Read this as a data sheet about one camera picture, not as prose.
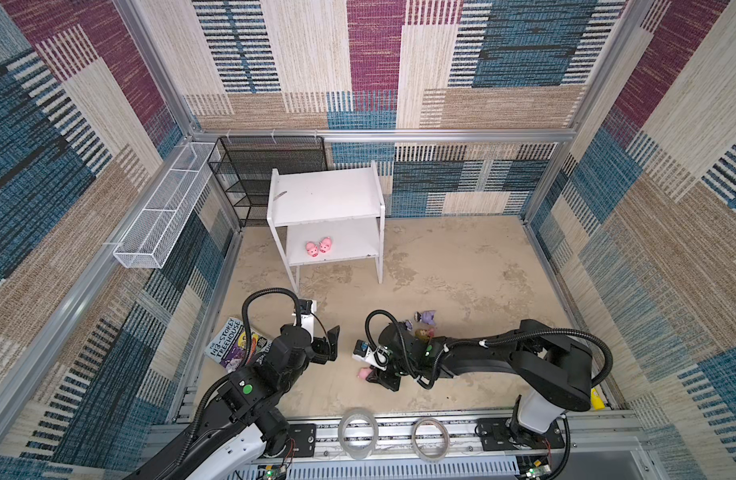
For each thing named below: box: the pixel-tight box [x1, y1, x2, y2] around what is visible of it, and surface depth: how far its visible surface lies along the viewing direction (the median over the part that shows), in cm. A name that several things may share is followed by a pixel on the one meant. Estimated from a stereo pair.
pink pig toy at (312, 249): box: [305, 241, 319, 257], surface depth 91 cm
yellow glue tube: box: [590, 388, 606, 410], surface depth 79 cm
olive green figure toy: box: [415, 328, 429, 342], surface depth 90 cm
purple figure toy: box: [414, 310, 436, 325], surface depth 93 cm
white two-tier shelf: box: [266, 160, 386, 293], surface depth 89 cm
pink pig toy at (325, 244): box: [319, 236, 333, 253], surface depth 91 cm
